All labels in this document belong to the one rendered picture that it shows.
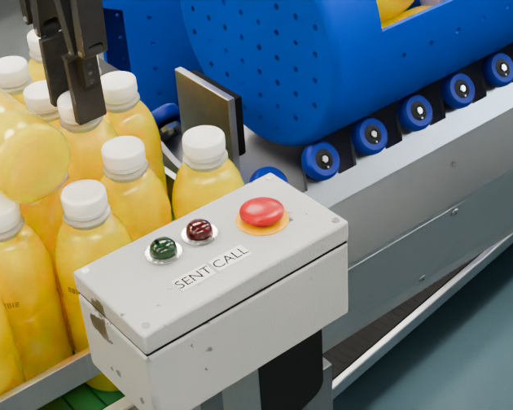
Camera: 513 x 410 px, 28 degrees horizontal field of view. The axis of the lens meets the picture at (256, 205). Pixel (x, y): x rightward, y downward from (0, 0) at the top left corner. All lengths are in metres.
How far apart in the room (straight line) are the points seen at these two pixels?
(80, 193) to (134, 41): 0.71
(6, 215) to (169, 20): 0.72
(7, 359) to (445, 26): 0.59
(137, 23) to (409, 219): 0.53
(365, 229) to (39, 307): 0.45
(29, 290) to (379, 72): 0.44
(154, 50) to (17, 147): 0.74
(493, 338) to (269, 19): 1.37
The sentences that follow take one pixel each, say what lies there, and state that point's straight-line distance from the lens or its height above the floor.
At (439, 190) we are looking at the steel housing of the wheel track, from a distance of 1.28.
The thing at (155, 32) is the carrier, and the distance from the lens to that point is 1.54.
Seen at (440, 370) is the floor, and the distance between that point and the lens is 2.26.
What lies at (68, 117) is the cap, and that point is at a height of 1.12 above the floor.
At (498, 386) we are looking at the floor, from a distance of 2.24.
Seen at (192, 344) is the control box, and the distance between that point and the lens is 0.77.
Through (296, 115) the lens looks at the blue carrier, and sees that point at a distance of 1.13.
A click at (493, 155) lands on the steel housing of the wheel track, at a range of 1.35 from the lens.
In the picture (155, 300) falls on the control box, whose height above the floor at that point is 1.10.
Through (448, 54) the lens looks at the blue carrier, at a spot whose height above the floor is 1.04.
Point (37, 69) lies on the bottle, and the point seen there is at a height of 1.07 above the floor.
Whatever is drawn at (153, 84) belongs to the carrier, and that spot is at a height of 0.84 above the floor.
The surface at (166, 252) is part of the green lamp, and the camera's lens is 0.79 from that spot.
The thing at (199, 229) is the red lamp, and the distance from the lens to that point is 0.81.
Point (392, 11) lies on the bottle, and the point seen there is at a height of 1.10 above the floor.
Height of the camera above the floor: 1.59
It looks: 36 degrees down
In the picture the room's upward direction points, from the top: 4 degrees counter-clockwise
